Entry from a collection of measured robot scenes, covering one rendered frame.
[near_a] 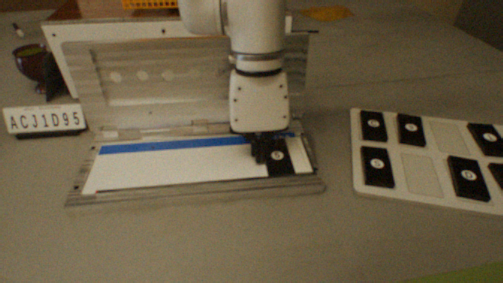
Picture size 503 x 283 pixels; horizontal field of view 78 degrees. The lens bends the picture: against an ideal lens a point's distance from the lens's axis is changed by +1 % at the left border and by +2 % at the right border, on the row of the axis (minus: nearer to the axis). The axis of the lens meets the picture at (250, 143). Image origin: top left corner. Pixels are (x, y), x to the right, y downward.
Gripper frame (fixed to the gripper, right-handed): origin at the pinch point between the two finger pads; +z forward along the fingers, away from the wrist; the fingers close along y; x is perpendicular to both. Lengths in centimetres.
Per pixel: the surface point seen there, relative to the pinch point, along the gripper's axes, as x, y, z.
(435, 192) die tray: -9.4, 29.8, 5.8
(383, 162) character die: -2.3, 23.6, 3.3
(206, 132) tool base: 10.2, -9.9, 0.6
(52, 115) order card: 16.4, -42.8, -3.1
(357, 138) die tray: 6.3, 22.0, 2.4
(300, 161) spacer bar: -1.8, 7.5, 2.0
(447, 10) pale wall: 203, 182, -1
